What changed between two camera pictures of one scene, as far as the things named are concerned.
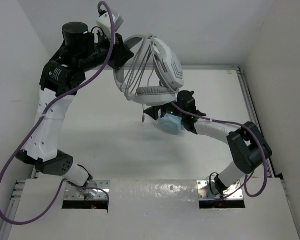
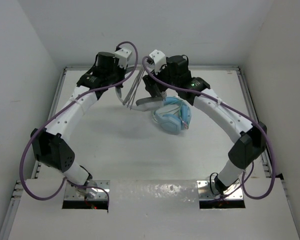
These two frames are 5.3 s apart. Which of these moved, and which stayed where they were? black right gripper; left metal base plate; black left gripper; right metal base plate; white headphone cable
Moved: black right gripper; white headphone cable; black left gripper
Stayed: right metal base plate; left metal base plate
